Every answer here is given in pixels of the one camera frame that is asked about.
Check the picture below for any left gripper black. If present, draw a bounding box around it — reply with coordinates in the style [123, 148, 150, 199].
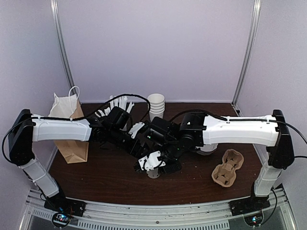
[108, 127, 151, 158]

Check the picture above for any single white paper cup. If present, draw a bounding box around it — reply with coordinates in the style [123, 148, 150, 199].
[146, 169, 160, 179]

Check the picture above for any stack of white paper cups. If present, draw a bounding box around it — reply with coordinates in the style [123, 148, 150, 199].
[147, 93, 165, 121]

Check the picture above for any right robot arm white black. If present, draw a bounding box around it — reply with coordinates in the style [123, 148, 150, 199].
[161, 109, 295, 212]

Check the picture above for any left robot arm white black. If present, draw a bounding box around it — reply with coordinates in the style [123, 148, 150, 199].
[8, 107, 149, 213]

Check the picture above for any brown paper takeout bag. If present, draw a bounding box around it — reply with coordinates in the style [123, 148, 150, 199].
[49, 86, 89, 164]

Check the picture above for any white scalloped bowl black rim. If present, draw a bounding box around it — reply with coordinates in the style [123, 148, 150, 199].
[196, 144, 218, 156]

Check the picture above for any bundle of wrapped white straws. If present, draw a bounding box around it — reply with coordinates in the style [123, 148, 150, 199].
[95, 96, 134, 118]

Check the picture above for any brown cardboard cup carrier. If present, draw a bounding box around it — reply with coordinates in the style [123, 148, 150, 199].
[211, 149, 244, 188]

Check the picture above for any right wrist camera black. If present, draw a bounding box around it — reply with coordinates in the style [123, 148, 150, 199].
[145, 117, 171, 145]

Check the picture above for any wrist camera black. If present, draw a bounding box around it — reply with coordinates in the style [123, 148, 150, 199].
[145, 117, 171, 145]
[105, 106, 132, 130]

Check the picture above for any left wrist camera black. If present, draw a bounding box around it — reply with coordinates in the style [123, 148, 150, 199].
[105, 106, 132, 130]

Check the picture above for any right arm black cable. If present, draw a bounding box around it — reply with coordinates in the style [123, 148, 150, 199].
[167, 109, 307, 159]

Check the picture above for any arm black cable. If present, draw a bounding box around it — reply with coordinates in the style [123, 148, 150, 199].
[1, 93, 152, 166]
[167, 109, 307, 159]

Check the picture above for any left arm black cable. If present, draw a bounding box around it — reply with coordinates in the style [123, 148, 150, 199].
[1, 93, 152, 166]

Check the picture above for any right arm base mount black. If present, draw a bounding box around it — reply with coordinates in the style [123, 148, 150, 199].
[229, 190, 270, 216]

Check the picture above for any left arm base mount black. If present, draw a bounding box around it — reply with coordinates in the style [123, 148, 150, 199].
[44, 189, 86, 217]

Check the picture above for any aluminium front rail frame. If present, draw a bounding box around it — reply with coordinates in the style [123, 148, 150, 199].
[19, 188, 298, 230]

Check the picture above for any right aluminium corner post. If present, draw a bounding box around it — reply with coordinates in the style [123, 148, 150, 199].
[232, 0, 262, 107]

